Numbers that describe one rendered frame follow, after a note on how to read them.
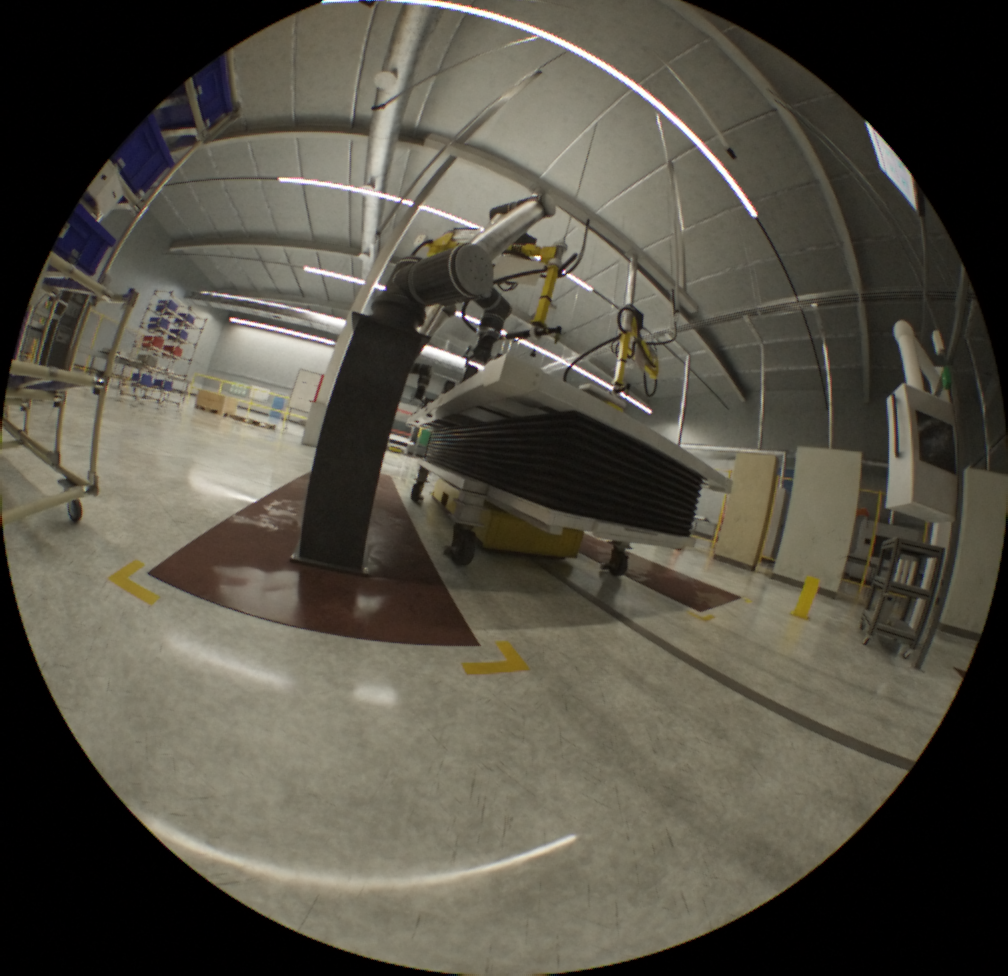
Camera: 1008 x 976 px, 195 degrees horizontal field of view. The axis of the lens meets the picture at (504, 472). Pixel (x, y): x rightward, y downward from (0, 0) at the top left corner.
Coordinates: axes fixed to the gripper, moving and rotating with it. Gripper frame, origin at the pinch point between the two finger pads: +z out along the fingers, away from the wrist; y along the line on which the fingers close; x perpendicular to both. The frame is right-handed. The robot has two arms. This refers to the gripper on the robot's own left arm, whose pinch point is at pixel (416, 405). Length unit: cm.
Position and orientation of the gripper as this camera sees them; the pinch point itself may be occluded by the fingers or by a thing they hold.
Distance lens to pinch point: 272.8
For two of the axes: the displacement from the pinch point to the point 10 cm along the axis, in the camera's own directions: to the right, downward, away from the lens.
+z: -2.6, 9.7, -0.1
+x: 4.5, 1.2, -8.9
